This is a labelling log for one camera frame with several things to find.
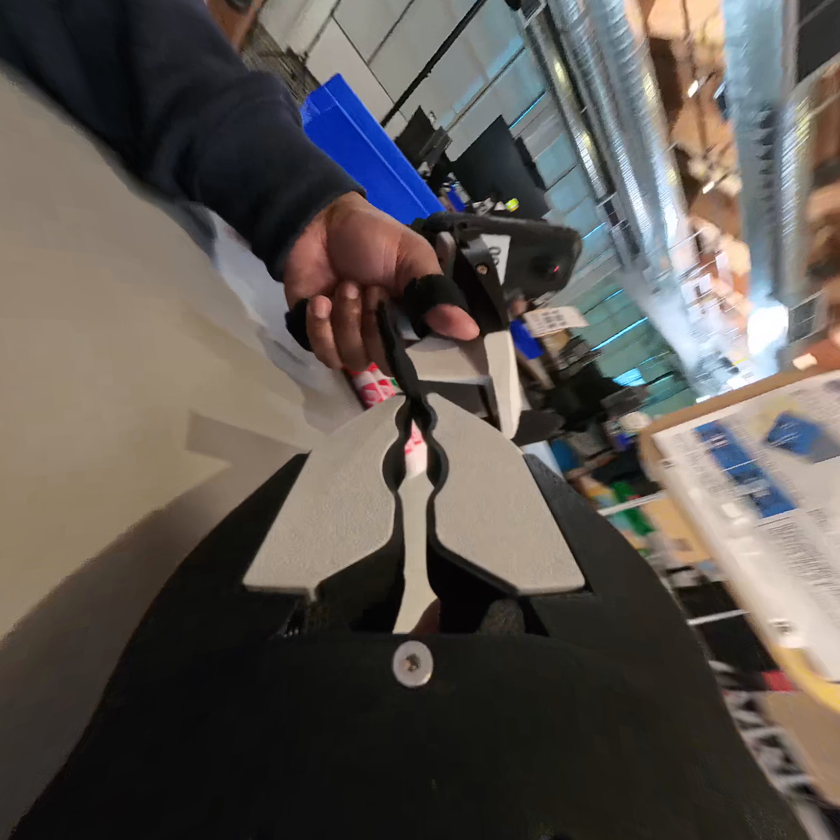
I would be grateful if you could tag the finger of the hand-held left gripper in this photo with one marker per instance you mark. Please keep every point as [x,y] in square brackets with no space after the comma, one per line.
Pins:
[466,361]

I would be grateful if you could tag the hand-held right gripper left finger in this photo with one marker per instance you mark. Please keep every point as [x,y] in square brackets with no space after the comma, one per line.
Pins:
[328,519]

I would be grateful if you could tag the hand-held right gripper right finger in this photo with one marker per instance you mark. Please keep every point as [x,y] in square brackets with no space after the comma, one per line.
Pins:
[505,519]

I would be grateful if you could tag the red marker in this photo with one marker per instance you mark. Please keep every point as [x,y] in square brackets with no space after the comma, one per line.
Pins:
[374,385]

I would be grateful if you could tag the large blue plastic bin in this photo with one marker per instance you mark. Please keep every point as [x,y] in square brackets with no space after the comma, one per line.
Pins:
[368,151]

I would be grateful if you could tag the person's left forearm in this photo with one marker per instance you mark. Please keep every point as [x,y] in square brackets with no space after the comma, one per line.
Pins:
[171,92]

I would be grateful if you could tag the person's left hand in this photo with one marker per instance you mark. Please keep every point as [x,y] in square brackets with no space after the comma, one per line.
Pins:
[355,263]

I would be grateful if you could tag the small blue bin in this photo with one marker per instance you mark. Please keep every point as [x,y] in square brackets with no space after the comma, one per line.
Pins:
[525,341]

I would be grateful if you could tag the small printed table sign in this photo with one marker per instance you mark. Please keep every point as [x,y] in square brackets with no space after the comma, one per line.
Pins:
[554,319]

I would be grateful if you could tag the black computer monitor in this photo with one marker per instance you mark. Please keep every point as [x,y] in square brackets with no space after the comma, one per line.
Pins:
[499,164]

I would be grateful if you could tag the silver air duct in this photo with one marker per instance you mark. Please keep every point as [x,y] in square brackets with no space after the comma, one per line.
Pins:
[630,131]

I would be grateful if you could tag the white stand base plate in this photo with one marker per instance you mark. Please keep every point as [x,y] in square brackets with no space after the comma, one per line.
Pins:
[761,499]

